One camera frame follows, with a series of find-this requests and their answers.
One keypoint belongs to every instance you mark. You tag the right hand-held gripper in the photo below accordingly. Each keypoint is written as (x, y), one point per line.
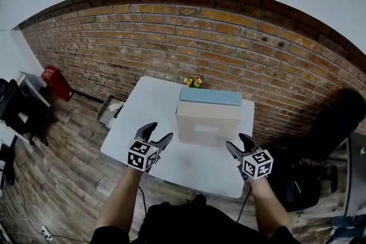
(257, 164)

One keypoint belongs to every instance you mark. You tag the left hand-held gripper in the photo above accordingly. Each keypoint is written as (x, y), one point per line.
(141, 155)

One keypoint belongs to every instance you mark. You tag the beige file box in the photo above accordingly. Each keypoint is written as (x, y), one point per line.
(208, 123)

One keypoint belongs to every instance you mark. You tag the blue file box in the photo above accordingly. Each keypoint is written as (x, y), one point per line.
(210, 96)

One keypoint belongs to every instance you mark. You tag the person's right forearm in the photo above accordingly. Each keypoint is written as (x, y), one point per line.
(268, 205)

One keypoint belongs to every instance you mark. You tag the person's left forearm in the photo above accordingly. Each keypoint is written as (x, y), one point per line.
(120, 203)

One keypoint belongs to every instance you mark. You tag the white table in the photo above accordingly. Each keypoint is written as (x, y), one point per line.
(194, 171)

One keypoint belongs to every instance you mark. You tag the potted yellow flower plant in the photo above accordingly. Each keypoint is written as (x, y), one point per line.
(194, 82)

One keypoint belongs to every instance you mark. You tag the person's black shirt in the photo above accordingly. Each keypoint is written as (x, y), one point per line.
(194, 225)

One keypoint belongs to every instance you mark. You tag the red case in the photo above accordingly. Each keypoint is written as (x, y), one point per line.
(57, 83)

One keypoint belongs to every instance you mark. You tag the white desk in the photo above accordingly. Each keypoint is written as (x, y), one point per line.
(356, 174)

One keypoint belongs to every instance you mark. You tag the white power strip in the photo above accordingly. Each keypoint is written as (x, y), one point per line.
(46, 232)

